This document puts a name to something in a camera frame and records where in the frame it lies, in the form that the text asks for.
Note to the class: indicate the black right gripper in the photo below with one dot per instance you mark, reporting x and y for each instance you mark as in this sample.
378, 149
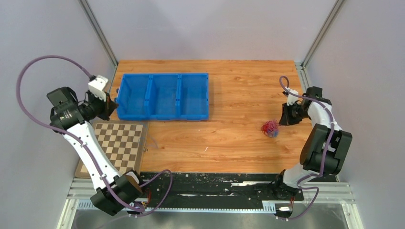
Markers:
285, 119

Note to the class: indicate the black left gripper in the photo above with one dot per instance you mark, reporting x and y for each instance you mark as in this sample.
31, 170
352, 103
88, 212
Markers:
108, 107

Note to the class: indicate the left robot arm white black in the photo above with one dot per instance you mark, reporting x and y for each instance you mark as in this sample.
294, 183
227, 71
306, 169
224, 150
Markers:
71, 119

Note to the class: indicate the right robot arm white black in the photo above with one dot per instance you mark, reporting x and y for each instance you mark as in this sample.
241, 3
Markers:
326, 148

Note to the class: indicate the blue three-compartment plastic bin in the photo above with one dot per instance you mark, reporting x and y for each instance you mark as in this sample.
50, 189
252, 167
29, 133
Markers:
164, 97

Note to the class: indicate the wooden chessboard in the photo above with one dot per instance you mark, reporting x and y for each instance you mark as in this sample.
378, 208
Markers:
123, 142

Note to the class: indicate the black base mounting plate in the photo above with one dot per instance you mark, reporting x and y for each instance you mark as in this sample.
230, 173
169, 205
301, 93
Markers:
195, 190

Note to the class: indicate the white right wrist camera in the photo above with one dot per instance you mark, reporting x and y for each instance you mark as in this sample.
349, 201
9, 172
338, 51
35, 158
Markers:
292, 96

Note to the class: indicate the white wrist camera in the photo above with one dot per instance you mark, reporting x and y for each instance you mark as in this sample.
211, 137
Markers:
97, 87
292, 96

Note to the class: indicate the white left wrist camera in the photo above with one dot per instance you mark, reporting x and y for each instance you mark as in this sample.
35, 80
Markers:
97, 87

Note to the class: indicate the left aluminium corner post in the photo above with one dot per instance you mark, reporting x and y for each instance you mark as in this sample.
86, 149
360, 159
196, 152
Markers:
98, 31

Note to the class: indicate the aluminium corner post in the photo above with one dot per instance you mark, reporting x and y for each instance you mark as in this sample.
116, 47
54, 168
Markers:
322, 32
98, 31

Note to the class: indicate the aluminium frame rail front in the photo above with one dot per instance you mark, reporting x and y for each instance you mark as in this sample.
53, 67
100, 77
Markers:
329, 192

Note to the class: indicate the right aluminium corner post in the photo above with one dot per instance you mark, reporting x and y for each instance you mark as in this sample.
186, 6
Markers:
322, 32

